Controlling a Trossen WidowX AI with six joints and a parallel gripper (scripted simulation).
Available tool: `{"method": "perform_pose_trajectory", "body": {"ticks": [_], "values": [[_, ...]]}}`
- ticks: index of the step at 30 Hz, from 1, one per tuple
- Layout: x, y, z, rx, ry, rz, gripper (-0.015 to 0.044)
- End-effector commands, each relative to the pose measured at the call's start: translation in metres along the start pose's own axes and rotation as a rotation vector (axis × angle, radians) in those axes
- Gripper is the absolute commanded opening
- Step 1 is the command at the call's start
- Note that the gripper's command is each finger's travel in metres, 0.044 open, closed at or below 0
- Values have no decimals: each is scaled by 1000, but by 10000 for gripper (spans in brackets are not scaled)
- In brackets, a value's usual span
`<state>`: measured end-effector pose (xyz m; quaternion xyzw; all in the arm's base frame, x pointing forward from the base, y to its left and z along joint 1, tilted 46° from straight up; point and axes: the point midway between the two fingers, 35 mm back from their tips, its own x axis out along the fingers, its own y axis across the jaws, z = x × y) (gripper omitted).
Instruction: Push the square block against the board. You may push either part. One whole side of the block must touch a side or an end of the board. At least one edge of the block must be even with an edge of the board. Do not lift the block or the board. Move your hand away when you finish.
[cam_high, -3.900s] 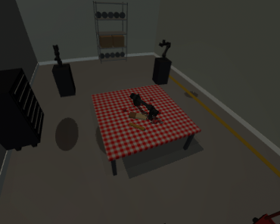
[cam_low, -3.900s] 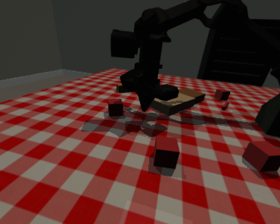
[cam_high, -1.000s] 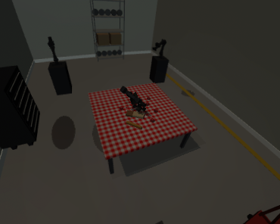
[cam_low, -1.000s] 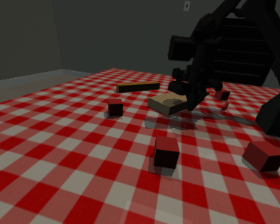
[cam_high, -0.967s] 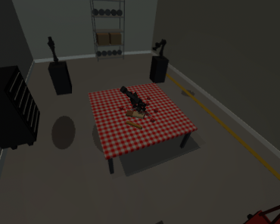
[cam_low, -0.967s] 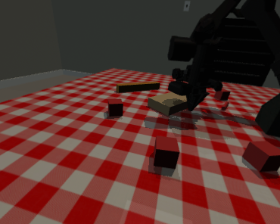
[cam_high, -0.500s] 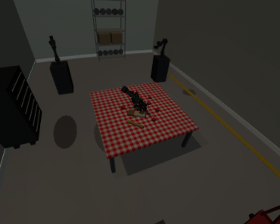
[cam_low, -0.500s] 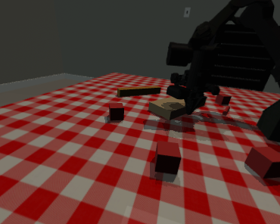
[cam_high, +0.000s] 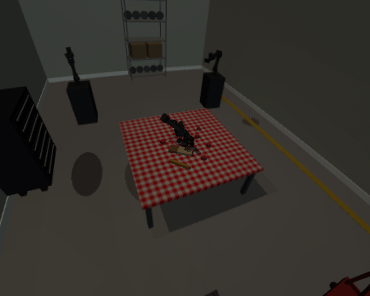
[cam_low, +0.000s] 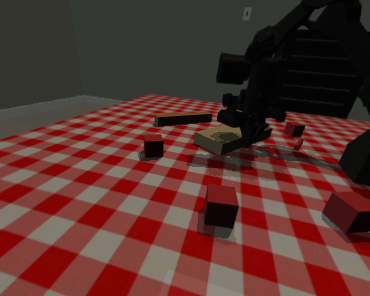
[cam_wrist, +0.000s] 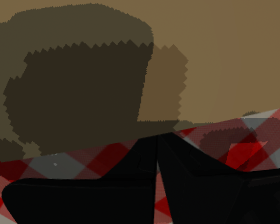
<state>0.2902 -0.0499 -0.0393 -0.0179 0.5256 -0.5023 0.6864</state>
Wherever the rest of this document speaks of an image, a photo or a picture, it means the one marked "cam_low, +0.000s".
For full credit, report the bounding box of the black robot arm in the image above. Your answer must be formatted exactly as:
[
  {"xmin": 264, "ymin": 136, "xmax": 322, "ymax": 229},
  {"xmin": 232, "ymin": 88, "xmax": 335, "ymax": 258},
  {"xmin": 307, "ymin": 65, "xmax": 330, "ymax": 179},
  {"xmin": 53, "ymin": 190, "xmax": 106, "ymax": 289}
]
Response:
[{"xmin": 216, "ymin": 0, "xmax": 370, "ymax": 114}]

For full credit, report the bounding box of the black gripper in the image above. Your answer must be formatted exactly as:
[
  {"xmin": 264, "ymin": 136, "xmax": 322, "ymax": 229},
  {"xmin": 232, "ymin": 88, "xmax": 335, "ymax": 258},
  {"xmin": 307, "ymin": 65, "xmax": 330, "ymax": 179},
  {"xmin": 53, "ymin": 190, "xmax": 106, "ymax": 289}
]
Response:
[{"xmin": 217, "ymin": 85, "xmax": 287, "ymax": 148}]

